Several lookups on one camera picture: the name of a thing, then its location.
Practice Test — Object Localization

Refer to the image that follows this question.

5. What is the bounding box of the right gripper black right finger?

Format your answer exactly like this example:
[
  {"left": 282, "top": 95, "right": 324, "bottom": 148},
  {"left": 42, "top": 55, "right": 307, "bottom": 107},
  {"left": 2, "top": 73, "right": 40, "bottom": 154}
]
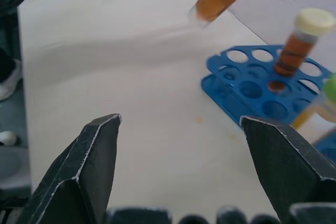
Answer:
[{"left": 240, "top": 115, "right": 336, "bottom": 224}]

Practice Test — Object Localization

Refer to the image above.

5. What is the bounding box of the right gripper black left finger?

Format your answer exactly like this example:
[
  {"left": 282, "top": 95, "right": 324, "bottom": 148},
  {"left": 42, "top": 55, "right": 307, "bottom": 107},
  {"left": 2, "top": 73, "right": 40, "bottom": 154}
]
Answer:
[{"left": 16, "top": 113, "right": 122, "bottom": 224}]

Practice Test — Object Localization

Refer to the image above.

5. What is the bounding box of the yellow liquid test tube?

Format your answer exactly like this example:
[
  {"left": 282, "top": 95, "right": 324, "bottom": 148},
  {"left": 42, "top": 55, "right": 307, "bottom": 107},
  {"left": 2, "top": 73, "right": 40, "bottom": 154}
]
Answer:
[{"left": 291, "top": 102, "right": 336, "bottom": 130}]

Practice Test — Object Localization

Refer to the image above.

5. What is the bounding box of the blue test tube rack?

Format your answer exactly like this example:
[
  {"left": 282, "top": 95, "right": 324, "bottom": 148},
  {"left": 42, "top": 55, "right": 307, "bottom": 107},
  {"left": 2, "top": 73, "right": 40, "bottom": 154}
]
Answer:
[{"left": 201, "top": 45, "right": 335, "bottom": 131}]

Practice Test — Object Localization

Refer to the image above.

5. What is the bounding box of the blue plastic object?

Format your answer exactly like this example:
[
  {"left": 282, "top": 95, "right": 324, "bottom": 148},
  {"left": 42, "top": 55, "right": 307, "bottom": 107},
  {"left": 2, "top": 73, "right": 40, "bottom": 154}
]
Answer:
[{"left": 311, "top": 129, "right": 336, "bottom": 163}]

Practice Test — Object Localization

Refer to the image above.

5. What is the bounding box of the orange test tube cream cap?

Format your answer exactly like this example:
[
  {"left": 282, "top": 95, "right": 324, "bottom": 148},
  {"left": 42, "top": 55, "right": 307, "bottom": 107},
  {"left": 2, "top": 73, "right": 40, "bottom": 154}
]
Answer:
[{"left": 274, "top": 8, "right": 336, "bottom": 78}]

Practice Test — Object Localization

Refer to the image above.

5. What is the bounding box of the white shoe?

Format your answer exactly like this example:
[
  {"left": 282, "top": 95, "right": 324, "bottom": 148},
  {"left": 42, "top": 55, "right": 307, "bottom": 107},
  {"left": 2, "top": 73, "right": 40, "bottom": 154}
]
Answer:
[
  {"left": 0, "top": 58, "right": 23, "bottom": 102},
  {"left": 0, "top": 130, "right": 18, "bottom": 146}
]

